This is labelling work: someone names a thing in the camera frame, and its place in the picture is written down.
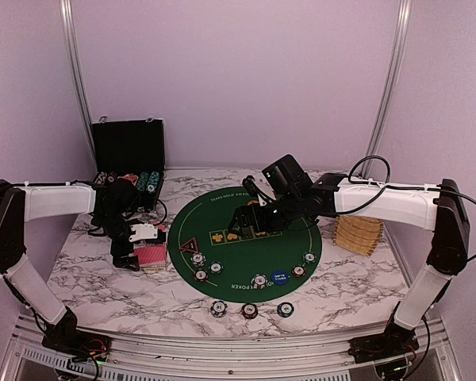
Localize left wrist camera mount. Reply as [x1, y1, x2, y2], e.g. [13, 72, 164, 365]
[129, 223, 167, 244]

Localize boxed playing card deck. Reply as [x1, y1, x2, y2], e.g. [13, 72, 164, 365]
[121, 174, 139, 186]

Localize black red triangle marker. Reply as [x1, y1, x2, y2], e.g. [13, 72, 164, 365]
[178, 237, 200, 255]

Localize black poker chip case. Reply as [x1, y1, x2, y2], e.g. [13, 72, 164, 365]
[91, 118, 165, 210]

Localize dark green chip row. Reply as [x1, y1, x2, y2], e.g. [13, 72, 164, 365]
[136, 171, 150, 192]

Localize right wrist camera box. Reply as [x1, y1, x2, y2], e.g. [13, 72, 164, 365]
[262, 154, 306, 195]

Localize blue tan chip row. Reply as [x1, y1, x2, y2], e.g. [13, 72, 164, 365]
[93, 171, 107, 185]

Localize aluminium front rail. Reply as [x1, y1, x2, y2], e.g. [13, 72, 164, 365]
[0, 315, 461, 381]

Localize teal chip stack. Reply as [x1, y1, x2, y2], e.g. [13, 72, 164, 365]
[277, 302, 294, 318]

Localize brown 100 chip stack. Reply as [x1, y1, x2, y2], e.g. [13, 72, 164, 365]
[107, 172, 117, 183]

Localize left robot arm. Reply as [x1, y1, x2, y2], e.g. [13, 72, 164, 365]
[0, 179, 139, 325]

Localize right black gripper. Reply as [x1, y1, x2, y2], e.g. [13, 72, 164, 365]
[227, 191, 303, 238]

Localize right aluminium frame post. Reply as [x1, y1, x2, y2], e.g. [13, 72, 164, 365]
[366, 0, 413, 156]

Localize teal 50 chip row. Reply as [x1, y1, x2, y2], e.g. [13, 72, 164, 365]
[146, 171, 160, 194]

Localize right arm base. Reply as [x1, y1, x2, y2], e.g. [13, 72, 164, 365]
[347, 314, 420, 364]

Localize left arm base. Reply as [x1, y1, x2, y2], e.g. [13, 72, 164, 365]
[42, 307, 111, 360]

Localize blue white chip stack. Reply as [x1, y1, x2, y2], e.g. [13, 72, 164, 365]
[209, 300, 227, 318]

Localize blue small blind button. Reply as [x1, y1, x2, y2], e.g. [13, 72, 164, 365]
[270, 271, 290, 286]

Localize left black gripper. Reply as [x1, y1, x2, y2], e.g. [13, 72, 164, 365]
[94, 211, 140, 271]

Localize red back card deck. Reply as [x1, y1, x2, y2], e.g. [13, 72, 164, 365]
[134, 244, 167, 272]

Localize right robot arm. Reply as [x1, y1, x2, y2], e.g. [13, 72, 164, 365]
[228, 173, 470, 356]

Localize left aluminium frame post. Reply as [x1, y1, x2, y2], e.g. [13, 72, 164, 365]
[59, 0, 94, 140]

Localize aluminium frame post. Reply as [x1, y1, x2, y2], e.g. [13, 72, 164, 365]
[366, 0, 413, 156]
[59, 0, 94, 140]

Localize round green poker mat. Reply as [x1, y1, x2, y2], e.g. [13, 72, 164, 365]
[167, 187, 323, 303]

